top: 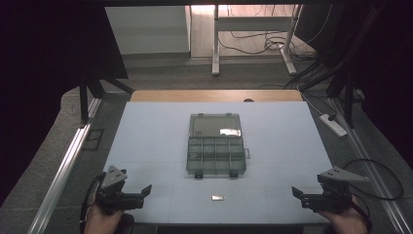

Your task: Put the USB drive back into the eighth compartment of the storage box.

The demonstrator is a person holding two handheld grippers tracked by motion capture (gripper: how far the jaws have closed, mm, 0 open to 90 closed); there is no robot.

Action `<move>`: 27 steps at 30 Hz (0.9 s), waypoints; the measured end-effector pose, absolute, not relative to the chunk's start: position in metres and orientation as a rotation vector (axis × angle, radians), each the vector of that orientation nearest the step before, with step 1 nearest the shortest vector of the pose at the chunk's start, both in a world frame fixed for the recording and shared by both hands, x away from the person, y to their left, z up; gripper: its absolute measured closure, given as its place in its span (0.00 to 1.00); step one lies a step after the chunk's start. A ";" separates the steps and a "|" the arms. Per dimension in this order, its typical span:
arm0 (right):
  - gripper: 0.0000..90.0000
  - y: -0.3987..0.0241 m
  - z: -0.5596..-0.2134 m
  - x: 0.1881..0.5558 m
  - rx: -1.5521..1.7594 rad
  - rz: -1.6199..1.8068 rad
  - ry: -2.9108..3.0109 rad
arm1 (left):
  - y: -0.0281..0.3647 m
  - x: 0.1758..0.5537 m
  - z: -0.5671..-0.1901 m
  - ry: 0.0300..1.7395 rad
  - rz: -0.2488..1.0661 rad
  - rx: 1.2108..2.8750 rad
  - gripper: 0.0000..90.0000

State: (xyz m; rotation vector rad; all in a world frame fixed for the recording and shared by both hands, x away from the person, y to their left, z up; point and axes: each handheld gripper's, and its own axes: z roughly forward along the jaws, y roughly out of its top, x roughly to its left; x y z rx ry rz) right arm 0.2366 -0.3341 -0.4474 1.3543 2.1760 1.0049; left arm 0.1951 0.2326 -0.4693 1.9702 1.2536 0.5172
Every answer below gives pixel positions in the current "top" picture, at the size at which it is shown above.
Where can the clear plastic compartment box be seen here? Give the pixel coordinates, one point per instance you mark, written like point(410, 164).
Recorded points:
point(216, 146)

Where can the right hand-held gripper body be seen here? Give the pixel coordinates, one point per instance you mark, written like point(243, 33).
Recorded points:
point(334, 191)

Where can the pale blue table mat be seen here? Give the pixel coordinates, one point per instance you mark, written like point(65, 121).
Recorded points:
point(156, 146)

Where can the black plug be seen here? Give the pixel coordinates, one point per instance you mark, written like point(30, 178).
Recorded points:
point(332, 117)

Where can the person's right hand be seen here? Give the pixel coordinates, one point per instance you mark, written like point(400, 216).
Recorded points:
point(345, 222)

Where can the white desk frame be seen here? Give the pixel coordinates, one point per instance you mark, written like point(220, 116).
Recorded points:
point(217, 39)

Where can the small silver metal piece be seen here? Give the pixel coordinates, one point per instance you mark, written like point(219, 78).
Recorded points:
point(217, 198)

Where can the black metal stand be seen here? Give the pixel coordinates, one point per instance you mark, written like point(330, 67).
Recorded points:
point(347, 97)
point(85, 97)

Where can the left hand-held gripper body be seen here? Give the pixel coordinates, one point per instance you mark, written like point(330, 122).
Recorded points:
point(112, 191)

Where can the aluminium rail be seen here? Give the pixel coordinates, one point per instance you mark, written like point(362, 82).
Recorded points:
point(373, 169)
point(61, 172)

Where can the white power strip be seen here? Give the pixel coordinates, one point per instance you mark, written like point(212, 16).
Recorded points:
point(333, 125)

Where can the white cabinet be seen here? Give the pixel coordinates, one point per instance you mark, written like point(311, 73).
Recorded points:
point(147, 29)

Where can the person's left hand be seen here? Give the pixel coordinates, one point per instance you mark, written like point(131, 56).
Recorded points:
point(102, 222)

